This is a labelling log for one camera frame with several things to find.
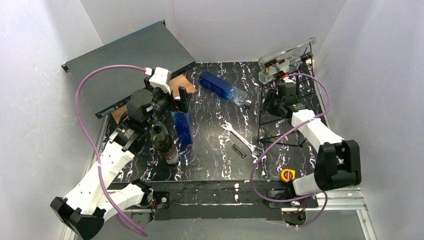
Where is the purple cable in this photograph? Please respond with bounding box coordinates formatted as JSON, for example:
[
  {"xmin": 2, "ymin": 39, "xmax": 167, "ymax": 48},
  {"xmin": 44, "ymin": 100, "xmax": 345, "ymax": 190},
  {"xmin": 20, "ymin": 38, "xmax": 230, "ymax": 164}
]
[
  {"xmin": 250, "ymin": 72, "xmax": 332, "ymax": 228},
  {"xmin": 74, "ymin": 64, "xmax": 150, "ymax": 238}
]

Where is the silver combination wrench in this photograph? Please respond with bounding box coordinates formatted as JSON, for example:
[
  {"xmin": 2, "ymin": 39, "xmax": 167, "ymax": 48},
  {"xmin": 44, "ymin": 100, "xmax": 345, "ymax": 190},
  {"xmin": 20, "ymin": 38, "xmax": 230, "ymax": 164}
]
[{"xmin": 221, "ymin": 121, "xmax": 262, "ymax": 156}]

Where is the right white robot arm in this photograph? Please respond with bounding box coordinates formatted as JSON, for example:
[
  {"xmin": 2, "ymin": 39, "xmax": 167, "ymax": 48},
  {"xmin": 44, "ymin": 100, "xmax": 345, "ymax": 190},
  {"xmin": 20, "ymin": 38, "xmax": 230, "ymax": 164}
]
[{"xmin": 262, "ymin": 81, "xmax": 362, "ymax": 198}]

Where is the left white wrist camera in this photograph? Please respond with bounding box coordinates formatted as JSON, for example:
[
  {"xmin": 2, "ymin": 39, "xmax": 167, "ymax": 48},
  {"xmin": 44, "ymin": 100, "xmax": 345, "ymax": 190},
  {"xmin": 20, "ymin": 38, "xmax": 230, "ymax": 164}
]
[{"xmin": 144, "ymin": 67, "xmax": 172, "ymax": 94}]

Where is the grey metal electronics box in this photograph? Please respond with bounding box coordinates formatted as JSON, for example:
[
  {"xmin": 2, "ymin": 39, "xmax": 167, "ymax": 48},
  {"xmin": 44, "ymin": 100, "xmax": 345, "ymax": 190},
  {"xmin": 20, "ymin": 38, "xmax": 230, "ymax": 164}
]
[{"xmin": 62, "ymin": 21, "xmax": 196, "ymax": 119}]

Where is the clear square labelled bottle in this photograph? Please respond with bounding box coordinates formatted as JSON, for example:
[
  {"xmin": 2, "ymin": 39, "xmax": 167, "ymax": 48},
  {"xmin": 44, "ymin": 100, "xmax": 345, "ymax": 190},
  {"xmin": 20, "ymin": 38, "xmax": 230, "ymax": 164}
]
[{"xmin": 258, "ymin": 52, "xmax": 313, "ymax": 85}]

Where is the blue square bottle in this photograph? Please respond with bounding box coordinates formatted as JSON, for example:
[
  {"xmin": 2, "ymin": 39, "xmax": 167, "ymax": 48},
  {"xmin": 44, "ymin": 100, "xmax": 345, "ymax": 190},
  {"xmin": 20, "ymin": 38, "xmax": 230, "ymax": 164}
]
[
  {"xmin": 171, "ymin": 111, "xmax": 193, "ymax": 145},
  {"xmin": 199, "ymin": 71, "xmax": 252, "ymax": 107}
]

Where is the brown wooden board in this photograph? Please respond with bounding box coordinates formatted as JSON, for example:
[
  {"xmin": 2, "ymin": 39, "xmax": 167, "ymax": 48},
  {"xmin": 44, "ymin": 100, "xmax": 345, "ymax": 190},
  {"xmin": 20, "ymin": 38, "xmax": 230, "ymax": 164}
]
[{"xmin": 111, "ymin": 74, "xmax": 197, "ymax": 123}]

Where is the dark green wine bottle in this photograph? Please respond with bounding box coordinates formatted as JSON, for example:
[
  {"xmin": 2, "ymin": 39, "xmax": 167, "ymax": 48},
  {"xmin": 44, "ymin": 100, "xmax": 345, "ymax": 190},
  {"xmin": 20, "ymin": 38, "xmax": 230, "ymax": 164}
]
[{"xmin": 150, "ymin": 121, "xmax": 179, "ymax": 166}]

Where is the black wire wine rack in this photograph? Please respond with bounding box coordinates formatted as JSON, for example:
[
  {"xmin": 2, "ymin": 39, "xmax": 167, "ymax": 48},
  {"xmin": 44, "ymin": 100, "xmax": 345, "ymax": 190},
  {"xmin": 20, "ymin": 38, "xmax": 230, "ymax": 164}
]
[{"xmin": 257, "ymin": 57, "xmax": 318, "ymax": 143}]

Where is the clear round glass bottle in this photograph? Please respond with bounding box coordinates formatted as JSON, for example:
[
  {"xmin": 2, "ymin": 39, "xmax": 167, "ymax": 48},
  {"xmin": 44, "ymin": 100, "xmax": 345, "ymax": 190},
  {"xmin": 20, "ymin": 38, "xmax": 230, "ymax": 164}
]
[{"xmin": 258, "ymin": 37, "xmax": 317, "ymax": 70}]

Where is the yellow tape measure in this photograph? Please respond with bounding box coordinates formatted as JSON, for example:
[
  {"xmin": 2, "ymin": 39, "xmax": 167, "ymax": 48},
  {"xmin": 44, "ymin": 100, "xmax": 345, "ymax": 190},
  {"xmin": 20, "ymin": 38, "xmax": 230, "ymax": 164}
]
[{"xmin": 280, "ymin": 168, "xmax": 296, "ymax": 183}]

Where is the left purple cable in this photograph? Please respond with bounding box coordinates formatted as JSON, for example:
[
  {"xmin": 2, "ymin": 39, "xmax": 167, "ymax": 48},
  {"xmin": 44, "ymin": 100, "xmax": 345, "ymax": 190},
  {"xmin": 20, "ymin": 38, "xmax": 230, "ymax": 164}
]
[{"xmin": 74, "ymin": 64, "xmax": 150, "ymax": 238}]

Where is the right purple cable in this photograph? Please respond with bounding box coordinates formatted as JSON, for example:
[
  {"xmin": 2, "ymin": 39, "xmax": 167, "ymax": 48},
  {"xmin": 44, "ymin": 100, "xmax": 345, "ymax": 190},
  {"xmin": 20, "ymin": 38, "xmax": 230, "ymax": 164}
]
[{"xmin": 250, "ymin": 72, "xmax": 332, "ymax": 228}]

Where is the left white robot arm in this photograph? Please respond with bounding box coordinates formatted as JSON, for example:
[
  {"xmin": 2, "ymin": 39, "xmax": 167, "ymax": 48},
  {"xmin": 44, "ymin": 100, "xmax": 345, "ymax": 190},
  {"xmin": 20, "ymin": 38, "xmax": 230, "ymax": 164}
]
[{"xmin": 50, "ymin": 77, "xmax": 196, "ymax": 240}]

